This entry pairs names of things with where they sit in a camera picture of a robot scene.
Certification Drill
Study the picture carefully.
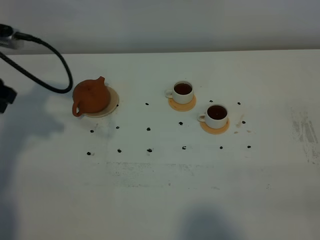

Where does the orange coaster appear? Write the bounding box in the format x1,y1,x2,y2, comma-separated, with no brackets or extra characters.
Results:
168,95,197,112
200,119,230,135

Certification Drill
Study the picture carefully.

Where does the white teacup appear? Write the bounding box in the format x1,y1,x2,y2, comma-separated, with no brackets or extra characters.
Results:
164,81,194,105
197,104,229,129

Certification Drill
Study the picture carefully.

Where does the orange coaster front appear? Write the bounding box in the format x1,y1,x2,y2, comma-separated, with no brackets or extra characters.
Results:
200,119,230,135

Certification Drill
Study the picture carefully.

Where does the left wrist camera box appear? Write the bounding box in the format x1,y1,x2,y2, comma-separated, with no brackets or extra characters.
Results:
0,24,24,50

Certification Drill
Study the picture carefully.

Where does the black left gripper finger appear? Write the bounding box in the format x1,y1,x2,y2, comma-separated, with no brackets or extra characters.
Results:
0,79,17,114

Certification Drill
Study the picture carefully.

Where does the orange coaster rear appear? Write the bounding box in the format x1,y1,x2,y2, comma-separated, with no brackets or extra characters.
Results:
168,95,197,112

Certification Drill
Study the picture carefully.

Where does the beige round teapot coaster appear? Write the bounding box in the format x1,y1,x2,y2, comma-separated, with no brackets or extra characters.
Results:
83,86,120,118

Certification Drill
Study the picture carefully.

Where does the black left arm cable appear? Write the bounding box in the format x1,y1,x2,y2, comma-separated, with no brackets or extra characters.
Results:
0,32,74,95

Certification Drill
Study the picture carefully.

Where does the brown clay teapot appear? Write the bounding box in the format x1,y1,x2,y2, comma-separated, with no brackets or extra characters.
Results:
72,76,111,117

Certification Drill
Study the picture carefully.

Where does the white teacup rear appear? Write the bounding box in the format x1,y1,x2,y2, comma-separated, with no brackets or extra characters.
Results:
164,81,194,105

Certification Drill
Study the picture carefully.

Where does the white teacup front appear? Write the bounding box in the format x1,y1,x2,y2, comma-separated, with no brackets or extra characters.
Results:
197,104,229,129

